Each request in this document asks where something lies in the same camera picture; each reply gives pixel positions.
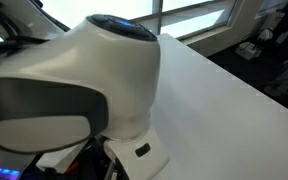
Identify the grey window frame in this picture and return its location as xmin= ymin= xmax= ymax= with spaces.
xmin=130 ymin=0 xmax=240 ymax=43

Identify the white round object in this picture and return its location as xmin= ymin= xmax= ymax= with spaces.
xmin=257 ymin=27 xmax=275 ymax=43

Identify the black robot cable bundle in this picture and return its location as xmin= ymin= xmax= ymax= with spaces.
xmin=0 ymin=0 xmax=50 ymax=54

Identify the black clamp orange handle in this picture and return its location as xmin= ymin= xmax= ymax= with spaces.
xmin=65 ymin=161 xmax=82 ymax=175

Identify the white box device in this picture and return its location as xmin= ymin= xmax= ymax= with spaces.
xmin=234 ymin=41 xmax=263 ymax=61

